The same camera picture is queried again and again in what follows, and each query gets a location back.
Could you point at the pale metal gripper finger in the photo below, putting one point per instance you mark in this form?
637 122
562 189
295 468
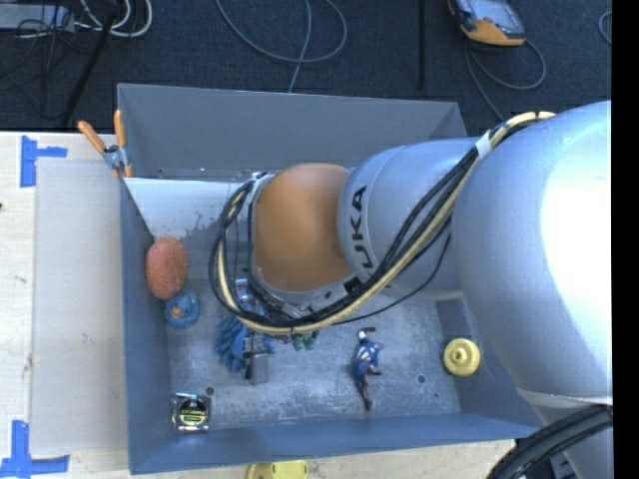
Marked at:
260 368

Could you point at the grey metal bin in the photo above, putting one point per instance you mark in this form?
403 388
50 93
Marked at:
299 397

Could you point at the orange-red oval sponge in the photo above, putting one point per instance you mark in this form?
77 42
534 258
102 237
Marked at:
167 267

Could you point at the black and yellow tape measure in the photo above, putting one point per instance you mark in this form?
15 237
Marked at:
191 411

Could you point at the yellow round disc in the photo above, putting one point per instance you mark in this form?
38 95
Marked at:
461 356
277 470

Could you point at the blue action figure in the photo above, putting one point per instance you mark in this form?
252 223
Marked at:
363 362

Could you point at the pale flat board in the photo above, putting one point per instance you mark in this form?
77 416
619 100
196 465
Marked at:
75 292

